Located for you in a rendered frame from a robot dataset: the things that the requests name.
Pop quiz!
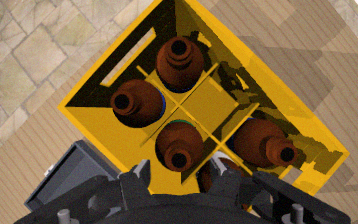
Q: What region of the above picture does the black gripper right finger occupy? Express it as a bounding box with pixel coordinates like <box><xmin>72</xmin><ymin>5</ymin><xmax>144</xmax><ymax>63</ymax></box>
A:
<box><xmin>197</xmin><ymin>157</ymin><xmax>351</xmax><ymax>224</ymax></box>

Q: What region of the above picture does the grey square tray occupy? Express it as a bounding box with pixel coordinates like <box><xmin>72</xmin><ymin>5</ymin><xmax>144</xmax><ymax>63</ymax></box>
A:
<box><xmin>24</xmin><ymin>139</ymin><xmax>119</xmax><ymax>212</ymax></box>

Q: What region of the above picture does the brown bottle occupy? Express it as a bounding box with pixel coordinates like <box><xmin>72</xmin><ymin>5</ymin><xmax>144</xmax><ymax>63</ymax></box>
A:
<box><xmin>195</xmin><ymin>150</ymin><xmax>248</xmax><ymax>211</ymax></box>
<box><xmin>155</xmin><ymin>119</ymin><xmax>204</xmax><ymax>172</ymax></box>
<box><xmin>111</xmin><ymin>79</ymin><xmax>166</xmax><ymax>128</ymax></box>
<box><xmin>155</xmin><ymin>36</ymin><xmax>204</xmax><ymax>94</ymax></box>
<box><xmin>225</xmin><ymin>117</ymin><xmax>298</xmax><ymax>168</ymax></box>

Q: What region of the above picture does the yellow bottle crate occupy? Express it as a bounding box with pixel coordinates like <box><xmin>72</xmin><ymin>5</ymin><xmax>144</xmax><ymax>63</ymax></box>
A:
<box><xmin>57</xmin><ymin>0</ymin><xmax>350</xmax><ymax>196</ymax></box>

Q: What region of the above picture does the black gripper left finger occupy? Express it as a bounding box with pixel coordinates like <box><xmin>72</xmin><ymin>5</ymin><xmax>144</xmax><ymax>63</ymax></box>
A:
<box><xmin>13</xmin><ymin>159</ymin><xmax>159</xmax><ymax>224</ymax></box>

